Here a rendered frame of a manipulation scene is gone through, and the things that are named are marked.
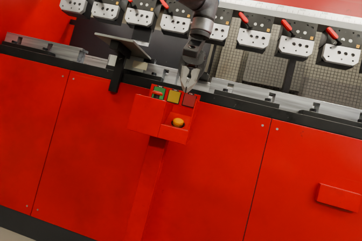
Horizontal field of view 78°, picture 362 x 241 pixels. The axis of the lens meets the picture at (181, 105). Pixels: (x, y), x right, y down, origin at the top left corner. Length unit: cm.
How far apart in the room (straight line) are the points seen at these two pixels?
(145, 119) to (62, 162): 61
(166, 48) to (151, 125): 112
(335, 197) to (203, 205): 52
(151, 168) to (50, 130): 64
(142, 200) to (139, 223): 8
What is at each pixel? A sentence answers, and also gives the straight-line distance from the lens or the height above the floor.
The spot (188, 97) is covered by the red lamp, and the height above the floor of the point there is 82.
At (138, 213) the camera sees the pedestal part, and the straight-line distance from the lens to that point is 85.
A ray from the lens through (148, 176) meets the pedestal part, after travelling 81.
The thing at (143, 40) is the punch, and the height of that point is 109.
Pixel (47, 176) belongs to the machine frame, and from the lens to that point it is 131.
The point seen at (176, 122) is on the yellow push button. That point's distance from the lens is 78.
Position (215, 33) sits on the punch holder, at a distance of 119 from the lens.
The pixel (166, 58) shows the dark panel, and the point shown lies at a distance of 176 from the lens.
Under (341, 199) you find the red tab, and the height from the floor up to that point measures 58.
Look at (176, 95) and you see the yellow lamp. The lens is 88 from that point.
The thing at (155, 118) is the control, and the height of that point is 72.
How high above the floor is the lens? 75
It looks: 2 degrees up
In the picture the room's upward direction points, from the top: 14 degrees clockwise
